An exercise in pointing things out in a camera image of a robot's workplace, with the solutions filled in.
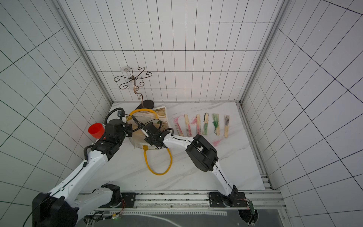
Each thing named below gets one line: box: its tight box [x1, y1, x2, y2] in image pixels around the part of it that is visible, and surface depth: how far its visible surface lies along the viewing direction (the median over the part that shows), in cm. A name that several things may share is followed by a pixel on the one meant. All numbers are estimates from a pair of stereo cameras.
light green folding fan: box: [202, 112, 210, 136], surface depth 109 cm
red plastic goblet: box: [87, 122, 105, 139], surface depth 87 cm
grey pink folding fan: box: [224, 114, 230, 139], surface depth 106 cm
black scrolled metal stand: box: [113, 66, 153, 109], surface depth 94 cm
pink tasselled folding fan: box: [190, 113, 202, 135], surface depth 109 cm
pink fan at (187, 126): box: [184, 113, 192, 137], surface depth 107 cm
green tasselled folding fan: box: [212, 113, 221, 137], surface depth 107 cm
